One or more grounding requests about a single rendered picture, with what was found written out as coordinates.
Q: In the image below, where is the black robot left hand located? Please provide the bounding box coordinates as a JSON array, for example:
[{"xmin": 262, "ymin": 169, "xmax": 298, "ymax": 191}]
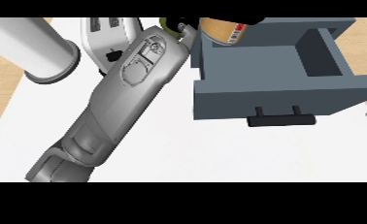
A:
[{"xmin": 163, "ymin": 17, "xmax": 267, "ymax": 31}]

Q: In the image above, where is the tan can with label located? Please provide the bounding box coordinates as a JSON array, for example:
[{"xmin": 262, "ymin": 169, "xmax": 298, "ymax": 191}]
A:
[{"xmin": 198, "ymin": 17, "xmax": 250, "ymax": 47}]

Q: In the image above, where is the blue-grey open drawer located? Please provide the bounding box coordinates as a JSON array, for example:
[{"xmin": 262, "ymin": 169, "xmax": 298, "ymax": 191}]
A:
[{"xmin": 190, "ymin": 17, "xmax": 358, "ymax": 81}]

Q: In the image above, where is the blue-grey drawer front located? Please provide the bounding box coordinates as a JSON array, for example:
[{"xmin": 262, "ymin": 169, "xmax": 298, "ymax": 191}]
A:
[{"xmin": 193, "ymin": 74, "xmax": 367, "ymax": 121}]

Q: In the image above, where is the green round object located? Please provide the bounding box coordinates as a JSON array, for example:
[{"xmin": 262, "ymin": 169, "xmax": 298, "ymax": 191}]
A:
[{"xmin": 158, "ymin": 17, "xmax": 187, "ymax": 39}]

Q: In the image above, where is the white toaster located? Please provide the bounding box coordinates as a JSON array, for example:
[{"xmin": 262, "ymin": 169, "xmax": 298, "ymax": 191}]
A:
[{"xmin": 79, "ymin": 17, "xmax": 147, "ymax": 76}]

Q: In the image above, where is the white cylinder with grey rim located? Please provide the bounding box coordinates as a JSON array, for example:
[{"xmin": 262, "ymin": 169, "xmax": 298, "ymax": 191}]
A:
[{"xmin": 0, "ymin": 17, "xmax": 82, "ymax": 85}]

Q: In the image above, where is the black drawer handle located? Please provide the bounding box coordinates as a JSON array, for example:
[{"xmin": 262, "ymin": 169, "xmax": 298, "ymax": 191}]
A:
[{"xmin": 247, "ymin": 105, "xmax": 318, "ymax": 128}]

